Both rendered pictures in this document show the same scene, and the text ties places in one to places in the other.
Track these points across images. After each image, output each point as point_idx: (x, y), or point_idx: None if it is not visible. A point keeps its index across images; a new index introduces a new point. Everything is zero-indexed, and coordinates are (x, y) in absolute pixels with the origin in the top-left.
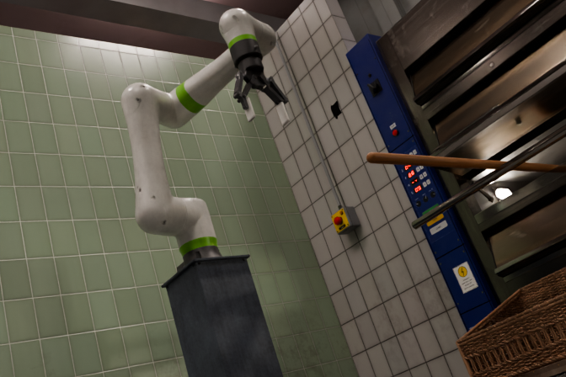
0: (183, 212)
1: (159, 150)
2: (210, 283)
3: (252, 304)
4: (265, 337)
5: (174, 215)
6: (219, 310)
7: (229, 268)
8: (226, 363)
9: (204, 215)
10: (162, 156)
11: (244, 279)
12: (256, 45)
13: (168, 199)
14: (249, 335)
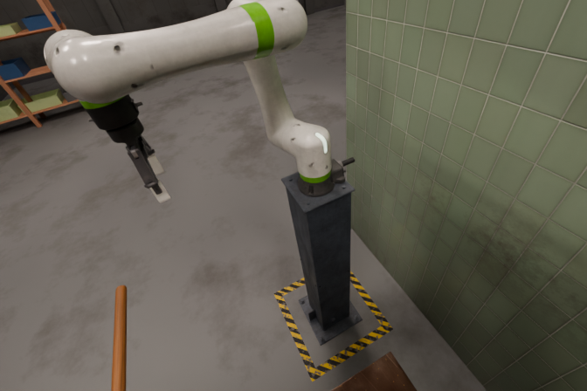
0: (280, 147)
1: (258, 91)
2: (289, 196)
3: (306, 230)
4: (309, 248)
5: (276, 146)
6: (293, 211)
7: (297, 203)
8: (294, 229)
9: (298, 157)
10: (262, 97)
11: (303, 217)
12: (88, 119)
13: (269, 134)
14: (303, 236)
